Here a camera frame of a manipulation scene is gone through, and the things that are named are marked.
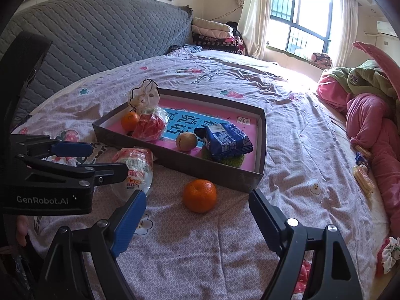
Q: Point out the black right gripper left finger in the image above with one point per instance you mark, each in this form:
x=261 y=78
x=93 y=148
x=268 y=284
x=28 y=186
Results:
x=65 y=271

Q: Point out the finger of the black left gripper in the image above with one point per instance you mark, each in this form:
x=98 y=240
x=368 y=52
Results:
x=42 y=174
x=43 y=146

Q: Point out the red white egg toy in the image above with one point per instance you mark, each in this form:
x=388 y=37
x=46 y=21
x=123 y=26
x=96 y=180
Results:
x=139 y=162
x=151 y=125

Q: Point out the orange tangerine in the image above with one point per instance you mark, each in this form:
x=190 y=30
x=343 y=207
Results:
x=199 y=196
x=129 y=121

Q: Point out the peeled tan citrus fruit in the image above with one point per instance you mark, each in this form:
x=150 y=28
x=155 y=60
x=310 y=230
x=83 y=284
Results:
x=186 y=141

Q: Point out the blue snack packet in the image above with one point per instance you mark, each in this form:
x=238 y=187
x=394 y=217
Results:
x=225 y=140

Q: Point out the green fuzzy scrunchie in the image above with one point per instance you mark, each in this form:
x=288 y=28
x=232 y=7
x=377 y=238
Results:
x=234 y=161

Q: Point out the person's hand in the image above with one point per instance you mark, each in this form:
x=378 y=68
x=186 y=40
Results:
x=22 y=228

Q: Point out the white floral scrunchie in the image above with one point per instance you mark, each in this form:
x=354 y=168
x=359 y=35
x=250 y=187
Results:
x=388 y=256

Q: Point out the wrapped biscuit pack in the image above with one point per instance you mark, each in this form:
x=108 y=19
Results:
x=360 y=173

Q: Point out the small blue snack wrapper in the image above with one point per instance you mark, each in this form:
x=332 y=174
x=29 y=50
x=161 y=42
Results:
x=361 y=160

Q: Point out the grey quilted headboard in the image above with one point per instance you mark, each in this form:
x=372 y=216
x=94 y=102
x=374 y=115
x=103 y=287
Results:
x=92 y=36

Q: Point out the pink floral bed sheet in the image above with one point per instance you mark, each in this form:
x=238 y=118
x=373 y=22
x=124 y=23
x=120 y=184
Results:
x=177 y=254

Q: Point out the dark cardboard box lid tray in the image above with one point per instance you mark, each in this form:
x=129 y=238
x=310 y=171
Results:
x=108 y=130

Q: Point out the pink blue Chinese book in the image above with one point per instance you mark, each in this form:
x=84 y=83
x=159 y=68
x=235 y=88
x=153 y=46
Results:
x=185 y=116

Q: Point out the pink crumpled duvet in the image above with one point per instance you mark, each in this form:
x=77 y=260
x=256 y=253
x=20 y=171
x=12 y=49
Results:
x=369 y=125

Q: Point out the dark folded clothing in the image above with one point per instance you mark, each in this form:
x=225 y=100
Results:
x=186 y=47

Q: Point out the folded blankets stack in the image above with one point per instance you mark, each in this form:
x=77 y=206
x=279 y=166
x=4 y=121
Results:
x=211 y=35

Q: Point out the green blanket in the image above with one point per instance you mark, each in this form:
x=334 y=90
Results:
x=366 y=78

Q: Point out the pink round cushion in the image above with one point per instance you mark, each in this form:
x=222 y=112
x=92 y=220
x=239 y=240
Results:
x=385 y=62

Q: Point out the patterned pillow on windowsill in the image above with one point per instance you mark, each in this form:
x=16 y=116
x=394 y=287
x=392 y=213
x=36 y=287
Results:
x=321 y=60

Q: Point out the cream curtain left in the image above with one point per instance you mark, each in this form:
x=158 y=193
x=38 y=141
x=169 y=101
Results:
x=253 y=23

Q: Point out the cream curtain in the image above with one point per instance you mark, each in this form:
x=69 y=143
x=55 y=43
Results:
x=253 y=23
x=345 y=30

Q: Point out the white air conditioner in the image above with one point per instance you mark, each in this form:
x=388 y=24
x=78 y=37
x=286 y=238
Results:
x=385 y=28

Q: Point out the cream curtain right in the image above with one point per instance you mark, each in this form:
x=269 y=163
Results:
x=345 y=30

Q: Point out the window with dark frame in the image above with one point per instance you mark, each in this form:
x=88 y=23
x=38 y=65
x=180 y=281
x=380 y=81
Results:
x=300 y=26

